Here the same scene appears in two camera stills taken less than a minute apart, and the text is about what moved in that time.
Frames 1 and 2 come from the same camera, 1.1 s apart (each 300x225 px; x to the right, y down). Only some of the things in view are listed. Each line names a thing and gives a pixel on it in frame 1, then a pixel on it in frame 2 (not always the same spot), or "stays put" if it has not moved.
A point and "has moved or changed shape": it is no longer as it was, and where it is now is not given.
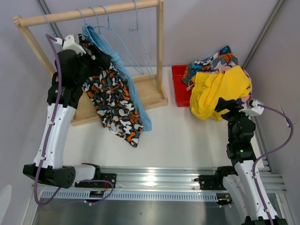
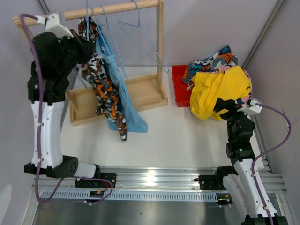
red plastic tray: (182, 95) stays put
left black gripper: (102, 61) to (86, 48)
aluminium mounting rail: (157, 183) stays put
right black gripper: (222, 104) stays put
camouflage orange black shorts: (110, 93) has moved or changed shape
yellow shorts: (207, 87) stays put
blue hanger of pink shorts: (138, 41) to (147, 39)
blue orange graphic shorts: (224, 56) stays put
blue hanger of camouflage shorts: (85, 32) to (87, 20)
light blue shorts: (146, 125) to (133, 122)
